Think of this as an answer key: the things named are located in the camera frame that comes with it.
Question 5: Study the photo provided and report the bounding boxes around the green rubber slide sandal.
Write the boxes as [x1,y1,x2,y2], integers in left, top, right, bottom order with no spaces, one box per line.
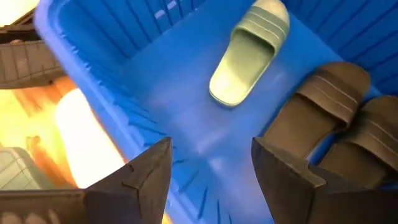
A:
[208,0,290,108]
[0,146,55,191]

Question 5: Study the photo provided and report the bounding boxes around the black rubber slide sandal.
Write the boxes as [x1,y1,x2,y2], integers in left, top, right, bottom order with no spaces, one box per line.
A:
[262,61,371,161]
[0,39,67,90]
[318,95,398,190]

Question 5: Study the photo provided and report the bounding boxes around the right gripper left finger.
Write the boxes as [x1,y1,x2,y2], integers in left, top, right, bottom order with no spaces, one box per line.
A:
[84,136,174,224]

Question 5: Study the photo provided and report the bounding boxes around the blue plastic bin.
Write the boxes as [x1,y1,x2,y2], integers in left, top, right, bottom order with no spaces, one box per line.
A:
[32,0,398,224]

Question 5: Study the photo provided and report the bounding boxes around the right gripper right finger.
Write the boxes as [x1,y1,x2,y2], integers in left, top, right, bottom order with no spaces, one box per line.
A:
[251,136,327,224]

